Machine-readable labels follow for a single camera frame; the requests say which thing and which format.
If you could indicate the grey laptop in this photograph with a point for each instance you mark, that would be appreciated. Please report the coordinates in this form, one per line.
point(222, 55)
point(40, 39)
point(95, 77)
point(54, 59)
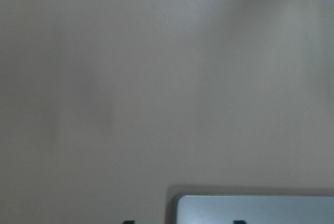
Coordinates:
point(253, 209)

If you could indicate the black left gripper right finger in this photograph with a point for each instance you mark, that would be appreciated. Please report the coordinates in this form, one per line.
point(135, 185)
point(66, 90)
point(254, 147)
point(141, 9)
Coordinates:
point(239, 222)

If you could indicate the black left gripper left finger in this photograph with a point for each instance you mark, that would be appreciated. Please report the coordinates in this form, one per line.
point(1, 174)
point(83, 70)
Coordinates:
point(128, 222)

